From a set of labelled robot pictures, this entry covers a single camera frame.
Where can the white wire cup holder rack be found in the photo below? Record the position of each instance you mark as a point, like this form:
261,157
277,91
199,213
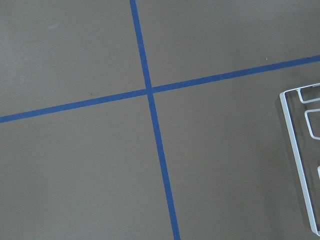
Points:
296,151

